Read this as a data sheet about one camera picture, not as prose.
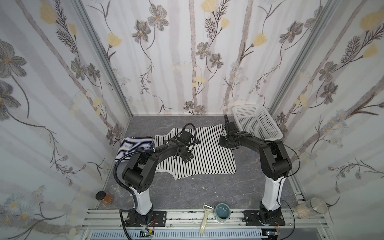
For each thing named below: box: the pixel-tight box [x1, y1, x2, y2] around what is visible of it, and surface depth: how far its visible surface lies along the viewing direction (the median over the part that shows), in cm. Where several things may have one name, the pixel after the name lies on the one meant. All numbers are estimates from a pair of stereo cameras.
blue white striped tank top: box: [115, 136, 154, 163], surface depth 104 cm
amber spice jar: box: [95, 191, 114, 206], surface depth 75 cm
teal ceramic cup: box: [214, 203, 231, 223], surface depth 74 cm
